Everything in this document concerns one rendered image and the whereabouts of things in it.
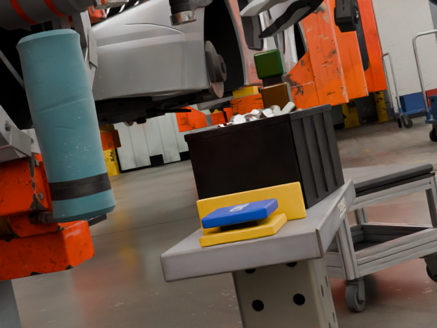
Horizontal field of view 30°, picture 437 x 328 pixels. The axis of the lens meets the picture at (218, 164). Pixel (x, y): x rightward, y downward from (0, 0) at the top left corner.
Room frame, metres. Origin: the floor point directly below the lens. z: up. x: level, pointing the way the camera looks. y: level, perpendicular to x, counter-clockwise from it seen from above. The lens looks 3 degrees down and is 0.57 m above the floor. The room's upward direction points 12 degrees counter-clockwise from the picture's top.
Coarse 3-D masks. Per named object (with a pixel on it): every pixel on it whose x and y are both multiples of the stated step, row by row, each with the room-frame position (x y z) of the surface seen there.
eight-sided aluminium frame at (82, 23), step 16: (80, 16) 1.51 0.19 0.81; (80, 32) 1.51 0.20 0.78; (96, 48) 1.54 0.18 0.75; (96, 64) 1.53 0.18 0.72; (0, 112) 1.15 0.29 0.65; (0, 128) 1.14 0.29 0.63; (16, 128) 1.18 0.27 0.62; (32, 128) 1.24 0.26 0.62; (0, 144) 1.16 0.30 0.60; (16, 144) 1.17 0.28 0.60; (32, 144) 1.23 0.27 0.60; (0, 160) 1.19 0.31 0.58
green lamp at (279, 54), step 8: (256, 56) 1.20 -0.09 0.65; (264, 56) 1.20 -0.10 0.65; (272, 56) 1.20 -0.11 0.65; (280, 56) 1.20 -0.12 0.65; (256, 64) 1.21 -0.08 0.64; (264, 64) 1.20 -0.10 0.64; (272, 64) 1.20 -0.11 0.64; (280, 64) 1.20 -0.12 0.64; (264, 72) 1.20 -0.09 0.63; (272, 72) 1.20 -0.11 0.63; (280, 72) 1.20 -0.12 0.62
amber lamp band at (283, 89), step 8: (264, 88) 1.20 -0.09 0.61; (272, 88) 1.20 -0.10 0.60; (280, 88) 1.20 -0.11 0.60; (288, 88) 1.21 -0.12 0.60; (264, 96) 1.20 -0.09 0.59; (272, 96) 1.20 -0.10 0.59; (280, 96) 1.20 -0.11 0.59; (288, 96) 1.20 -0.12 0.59; (264, 104) 1.21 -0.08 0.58; (272, 104) 1.20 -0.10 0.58; (280, 104) 1.20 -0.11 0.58
